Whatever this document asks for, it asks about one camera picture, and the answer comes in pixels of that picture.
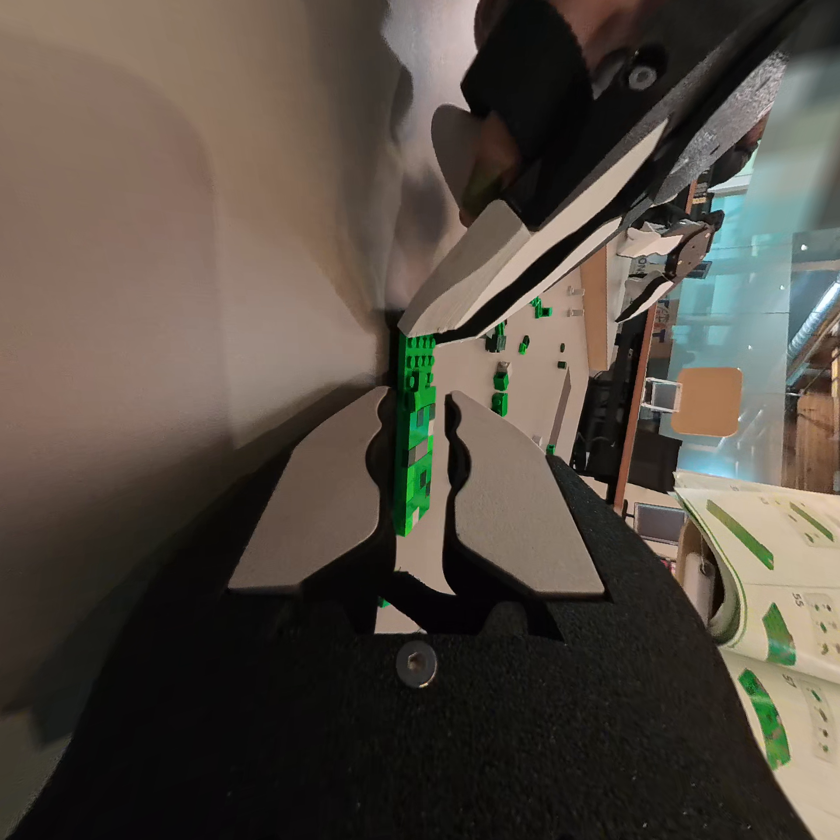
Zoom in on wood-edged grey table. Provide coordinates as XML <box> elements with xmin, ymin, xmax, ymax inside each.
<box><xmin>579</xmin><ymin>197</ymin><xmax>697</xmax><ymax>378</ymax></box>

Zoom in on brick instruction booklet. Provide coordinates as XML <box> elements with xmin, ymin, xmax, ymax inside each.
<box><xmin>675</xmin><ymin>469</ymin><xmax>840</xmax><ymax>840</ymax></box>

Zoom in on person's left hand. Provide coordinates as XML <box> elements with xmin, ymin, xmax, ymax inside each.
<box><xmin>458</xmin><ymin>118</ymin><xmax>527</xmax><ymax>227</ymax></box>

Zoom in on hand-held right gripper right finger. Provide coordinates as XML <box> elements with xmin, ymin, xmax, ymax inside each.
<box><xmin>443</xmin><ymin>390</ymin><xmax>606</xmax><ymax>603</ymax></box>

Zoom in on green brick plate assembly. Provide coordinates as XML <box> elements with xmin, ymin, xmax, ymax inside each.
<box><xmin>392</xmin><ymin>328</ymin><xmax>438</xmax><ymax>538</ymax></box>

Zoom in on spare hand-held gripper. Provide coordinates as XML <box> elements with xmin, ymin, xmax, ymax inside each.
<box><xmin>616</xmin><ymin>210</ymin><xmax>726</xmax><ymax>324</ymax></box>

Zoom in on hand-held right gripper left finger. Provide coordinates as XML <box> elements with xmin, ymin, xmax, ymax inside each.
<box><xmin>227</xmin><ymin>386</ymin><xmax>398</xmax><ymax>598</ymax></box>

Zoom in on scattered green toy bricks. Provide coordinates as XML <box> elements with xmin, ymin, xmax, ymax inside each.
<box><xmin>484</xmin><ymin>295</ymin><xmax>573</xmax><ymax>457</ymax></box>

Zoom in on black tape strip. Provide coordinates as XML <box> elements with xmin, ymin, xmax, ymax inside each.
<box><xmin>546</xmin><ymin>366</ymin><xmax>573</xmax><ymax>455</ymax></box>

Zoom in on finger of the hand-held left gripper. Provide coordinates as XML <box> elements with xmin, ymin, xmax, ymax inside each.
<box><xmin>397</xmin><ymin>118</ymin><xmax>672</xmax><ymax>336</ymax></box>
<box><xmin>433</xmin><ymin>217</ymin><xmax>627</xmax><ymax>345</ymax></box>

